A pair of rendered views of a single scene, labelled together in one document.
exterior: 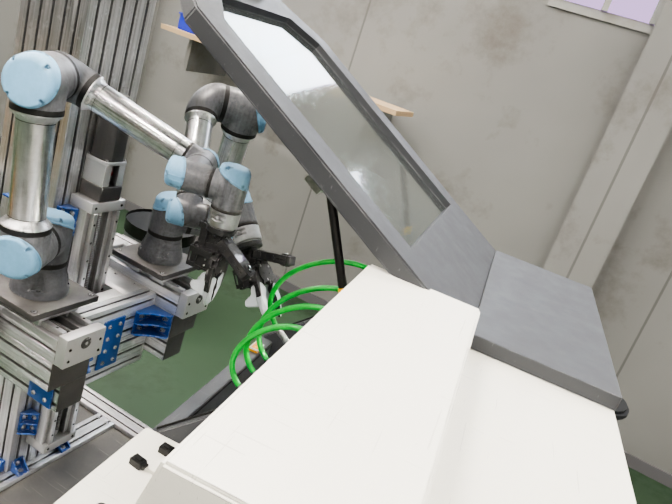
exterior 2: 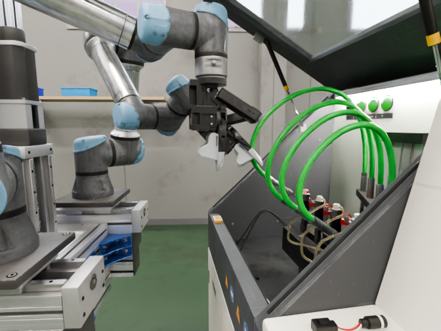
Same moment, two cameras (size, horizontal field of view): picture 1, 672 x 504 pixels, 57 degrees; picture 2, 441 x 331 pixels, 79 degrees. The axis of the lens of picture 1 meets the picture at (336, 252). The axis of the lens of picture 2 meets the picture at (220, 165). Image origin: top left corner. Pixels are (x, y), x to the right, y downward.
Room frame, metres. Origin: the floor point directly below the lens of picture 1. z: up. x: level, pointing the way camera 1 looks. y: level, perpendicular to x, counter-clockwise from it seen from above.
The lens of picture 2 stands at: (0.83, 0.51, 1.31)
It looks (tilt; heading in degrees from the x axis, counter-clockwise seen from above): 8 degrees down; 337
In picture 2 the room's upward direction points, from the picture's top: straight up
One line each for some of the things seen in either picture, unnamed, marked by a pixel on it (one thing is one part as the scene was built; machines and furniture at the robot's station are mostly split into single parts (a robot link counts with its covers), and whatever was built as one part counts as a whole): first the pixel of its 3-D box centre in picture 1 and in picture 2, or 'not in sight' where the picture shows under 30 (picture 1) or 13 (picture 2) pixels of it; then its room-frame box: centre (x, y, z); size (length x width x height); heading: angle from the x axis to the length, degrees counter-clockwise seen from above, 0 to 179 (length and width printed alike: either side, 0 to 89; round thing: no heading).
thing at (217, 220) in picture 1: (223, 218); (211, 69); (1.42, 0.28, 1.43); 0.08 x 0.08 x 0.05
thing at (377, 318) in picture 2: (184, 459); (349, 324); (1.11, 0.17, 0.99); 0.12 x 0.02 x 0.02; 74
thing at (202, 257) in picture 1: (212, 247); (208, 106); (1.43, 0.29, 1.35); 0.09 x 0.08 x 0.12; 78
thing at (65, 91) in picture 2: not in sight; (79, 93); (4.26, 0.76, 1.67); 0.31 x 0.22 x 0.10; 70
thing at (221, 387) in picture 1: (216, 401); (230, 270); (1.53, 0.19, 0.87); 0.62 x 0.04 x 0.16; 168
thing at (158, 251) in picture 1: (162, 243); (92, 182); (1.98, 0.57, 1.09); 0.15 x 0.15 x 0.10
